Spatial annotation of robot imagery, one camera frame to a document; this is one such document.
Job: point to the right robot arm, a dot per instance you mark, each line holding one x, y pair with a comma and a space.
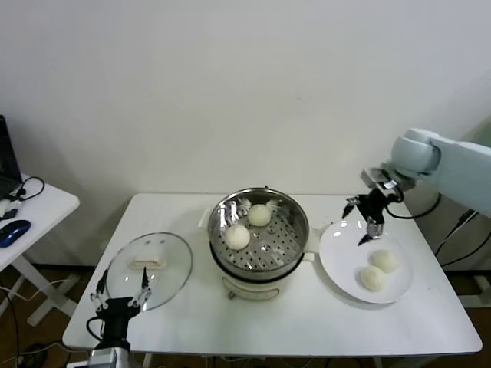
460, 168

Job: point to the stainless steel steamer basket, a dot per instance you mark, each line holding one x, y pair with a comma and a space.
276, 245

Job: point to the white electric cooking pot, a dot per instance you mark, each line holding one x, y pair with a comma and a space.
249, 289

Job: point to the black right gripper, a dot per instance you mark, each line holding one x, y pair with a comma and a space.
376, 205

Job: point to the glass pot lid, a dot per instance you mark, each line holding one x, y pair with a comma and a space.
172, 264

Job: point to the blue computer mouse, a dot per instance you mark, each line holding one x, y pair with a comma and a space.
13, 232

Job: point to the white round plate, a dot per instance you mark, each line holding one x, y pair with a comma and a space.
337, 268

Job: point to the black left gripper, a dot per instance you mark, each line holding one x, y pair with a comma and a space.
117, 310

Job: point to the black laptop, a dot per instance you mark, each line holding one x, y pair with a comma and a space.
7, 153

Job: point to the white steamed baozi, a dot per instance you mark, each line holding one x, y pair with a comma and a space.
372, 278
259, 215
384, 261
237, 237

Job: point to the white rack foot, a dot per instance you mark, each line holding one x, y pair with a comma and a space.
475, 293

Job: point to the white side desk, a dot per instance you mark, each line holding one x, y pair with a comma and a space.
50, 214

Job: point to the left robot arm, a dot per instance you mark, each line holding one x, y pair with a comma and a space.
105, 357

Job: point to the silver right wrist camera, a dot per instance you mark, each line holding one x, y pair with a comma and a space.
377, 177

